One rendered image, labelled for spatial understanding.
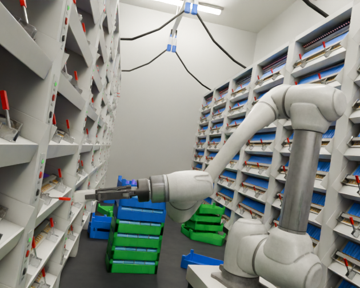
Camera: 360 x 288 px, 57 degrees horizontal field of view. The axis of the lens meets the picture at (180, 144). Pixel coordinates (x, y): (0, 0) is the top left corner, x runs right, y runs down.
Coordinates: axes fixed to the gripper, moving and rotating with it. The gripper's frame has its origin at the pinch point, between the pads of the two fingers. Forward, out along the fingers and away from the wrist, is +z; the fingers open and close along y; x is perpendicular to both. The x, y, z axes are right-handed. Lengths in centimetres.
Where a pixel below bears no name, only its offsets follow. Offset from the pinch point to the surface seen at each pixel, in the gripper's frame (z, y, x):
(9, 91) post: 11.7, -27.2, 29.3
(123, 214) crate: -10, 92, -26
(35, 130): 6.6, -27.4, 19.9
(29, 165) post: 8.6, -27.1, 12.0
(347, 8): -140, 57, 82
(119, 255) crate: -6, 93, -51
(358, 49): -134, 43, 56
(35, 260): 16.1, -0.9, -18.1
